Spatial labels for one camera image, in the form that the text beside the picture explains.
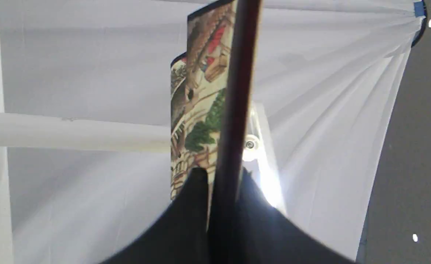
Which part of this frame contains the white desk lamp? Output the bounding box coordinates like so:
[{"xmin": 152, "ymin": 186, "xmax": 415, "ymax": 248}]
[{"xmin": 0, "ymin": 103, "xmax": 288, "ymax": 264}]

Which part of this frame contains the cream paper folding fan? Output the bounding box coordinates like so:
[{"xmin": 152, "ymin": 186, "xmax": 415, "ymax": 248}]
[{"xmin": 170, "ymin": 0, "xmax": 262, "ymax": 264}]

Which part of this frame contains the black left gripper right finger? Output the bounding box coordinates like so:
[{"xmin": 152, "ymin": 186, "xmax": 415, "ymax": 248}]
[{"xmin": 234, "ymin": 169, "xmax": 353, "ymax": 264}]

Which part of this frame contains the grey fabric backdrop curtain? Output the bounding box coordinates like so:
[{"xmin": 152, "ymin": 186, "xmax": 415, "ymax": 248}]
[{"xmin": 0, "ymin": 0, "xmax": 423, "ymax": 264}]

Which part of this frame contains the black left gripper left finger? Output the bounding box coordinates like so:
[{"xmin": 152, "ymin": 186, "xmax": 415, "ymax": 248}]
[{"xmin": 103, "ymin": 168, "xmax": 210, "ymax": 264}]

